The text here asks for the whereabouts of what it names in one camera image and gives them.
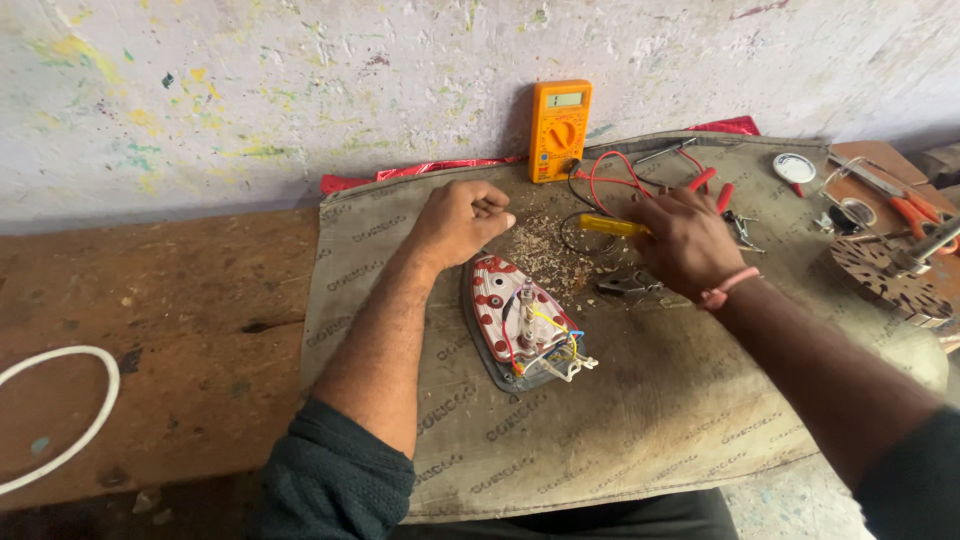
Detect person's left hand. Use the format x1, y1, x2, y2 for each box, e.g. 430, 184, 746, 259
405, 179, 518, 273

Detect red handled pliers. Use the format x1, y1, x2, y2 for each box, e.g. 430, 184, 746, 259
686, 166, 737, 216

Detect small pile of screws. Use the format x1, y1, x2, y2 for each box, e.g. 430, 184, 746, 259
721, 210, 766, 255

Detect metal rod tool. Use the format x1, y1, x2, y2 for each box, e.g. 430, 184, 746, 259
891, 214, 960, 276

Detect wooden board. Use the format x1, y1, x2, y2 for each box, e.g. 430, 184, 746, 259
823, 140, 960, 354

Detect black multimeter probe lead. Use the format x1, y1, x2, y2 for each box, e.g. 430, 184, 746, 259
558, 159, 624, 258

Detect red multimeter probe lead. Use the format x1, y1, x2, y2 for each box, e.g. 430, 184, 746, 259
573, 146, 717, 219

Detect white round lid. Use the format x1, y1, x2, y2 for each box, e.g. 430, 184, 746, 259
772, 153, 817, 199

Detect small metal bracket part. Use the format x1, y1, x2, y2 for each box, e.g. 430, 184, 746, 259
597, 270, 664, 297

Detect orange digital multimeter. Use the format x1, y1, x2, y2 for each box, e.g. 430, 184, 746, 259
528, 79, 594, 185

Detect opened electric iron base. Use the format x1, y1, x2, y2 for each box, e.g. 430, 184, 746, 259
461, 252, 600, 394

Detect person's dark green sleeves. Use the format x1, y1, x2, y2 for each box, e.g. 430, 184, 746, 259
241, 396, 960, 540

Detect person's right hand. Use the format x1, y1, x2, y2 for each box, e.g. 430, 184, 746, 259
619, 186, 749, 303

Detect grey printed cloth mat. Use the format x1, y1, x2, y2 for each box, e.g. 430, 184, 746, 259
299, 130, 951, 525

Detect orange handled scissors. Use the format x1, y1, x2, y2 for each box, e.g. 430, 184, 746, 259
827, 153, 960, 256

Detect white ring cord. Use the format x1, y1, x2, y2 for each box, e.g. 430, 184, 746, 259
0, 345, 122, 497

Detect yellow handled screwdriver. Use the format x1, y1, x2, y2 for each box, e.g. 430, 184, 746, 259
578, 213, 651, 239

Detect pink wrist bracelet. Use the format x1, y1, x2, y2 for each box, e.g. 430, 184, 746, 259
698, 266, 762, 313

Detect red foil sheet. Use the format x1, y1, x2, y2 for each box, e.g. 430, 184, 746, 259
320, 115, 762, 198

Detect perforated round metal disc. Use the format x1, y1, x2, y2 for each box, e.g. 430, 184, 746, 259
828, 237, 955, 329

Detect clear round glass ring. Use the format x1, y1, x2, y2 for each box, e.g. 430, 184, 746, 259
818, 156, 894, 243

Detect pile of wood shavings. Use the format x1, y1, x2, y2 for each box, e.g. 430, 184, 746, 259
504, 212, 624, 301

